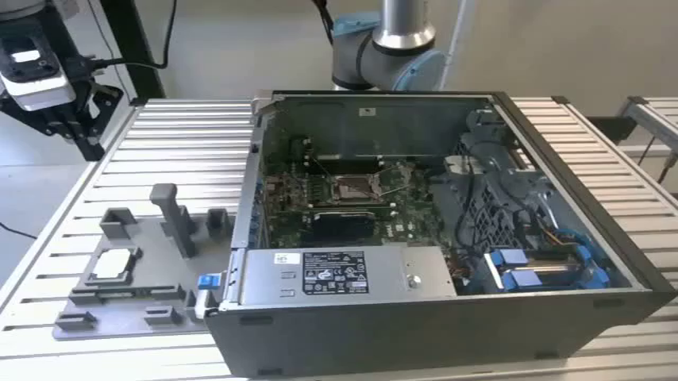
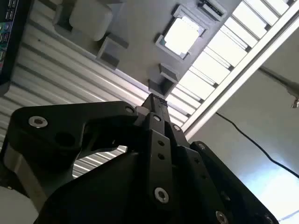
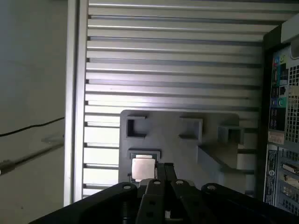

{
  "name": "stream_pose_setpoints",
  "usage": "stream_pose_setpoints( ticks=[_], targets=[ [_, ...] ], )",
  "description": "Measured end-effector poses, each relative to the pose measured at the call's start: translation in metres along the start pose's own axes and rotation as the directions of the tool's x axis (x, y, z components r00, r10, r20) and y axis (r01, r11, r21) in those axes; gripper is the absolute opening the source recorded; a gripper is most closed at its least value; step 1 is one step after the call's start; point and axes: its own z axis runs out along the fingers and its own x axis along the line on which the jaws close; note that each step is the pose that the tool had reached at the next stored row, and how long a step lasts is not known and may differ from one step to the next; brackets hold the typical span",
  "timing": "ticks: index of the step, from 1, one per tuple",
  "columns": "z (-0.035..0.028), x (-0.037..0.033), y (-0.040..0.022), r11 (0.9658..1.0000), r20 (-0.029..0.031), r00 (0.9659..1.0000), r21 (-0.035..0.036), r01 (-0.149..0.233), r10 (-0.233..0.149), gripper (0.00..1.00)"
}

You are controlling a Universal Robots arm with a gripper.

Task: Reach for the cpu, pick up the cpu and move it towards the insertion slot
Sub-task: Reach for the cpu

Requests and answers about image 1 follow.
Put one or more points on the black graphics card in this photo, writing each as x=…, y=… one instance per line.
x=342, y=228

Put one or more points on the open black PC case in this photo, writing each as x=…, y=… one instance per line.
x=371, y=341

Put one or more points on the thin metal locking lever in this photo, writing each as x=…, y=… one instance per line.
x=322, y=166

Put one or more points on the green motherboard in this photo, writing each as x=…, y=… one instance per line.
x=413, y=198

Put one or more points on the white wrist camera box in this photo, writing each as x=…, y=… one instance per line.
x=42, y=97

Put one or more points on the black upright frame post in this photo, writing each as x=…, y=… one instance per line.
x=135, y=47

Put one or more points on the aluminium slatted side table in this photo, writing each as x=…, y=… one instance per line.
x=651, y=115

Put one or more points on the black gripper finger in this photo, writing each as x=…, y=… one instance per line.
x=52, y=123
x=90, y=147

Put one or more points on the CPU socket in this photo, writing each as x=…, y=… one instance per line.
x=353, y=190

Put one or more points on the small square CPU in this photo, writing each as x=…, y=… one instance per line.
x=112, y=265

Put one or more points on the black block between tables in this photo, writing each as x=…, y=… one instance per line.
x=614, y=127

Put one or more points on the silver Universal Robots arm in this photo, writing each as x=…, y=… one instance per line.
x=402, y=24

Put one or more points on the blue-grey plastic drive cage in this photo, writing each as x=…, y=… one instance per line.
x=493, y=222

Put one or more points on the grey parts rack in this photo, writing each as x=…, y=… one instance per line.
x=154, y=254

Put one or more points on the silver power supply unit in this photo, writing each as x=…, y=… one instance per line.
x=264, y=285

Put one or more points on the long black RAM slot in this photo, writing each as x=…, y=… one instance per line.
x=350, y=205

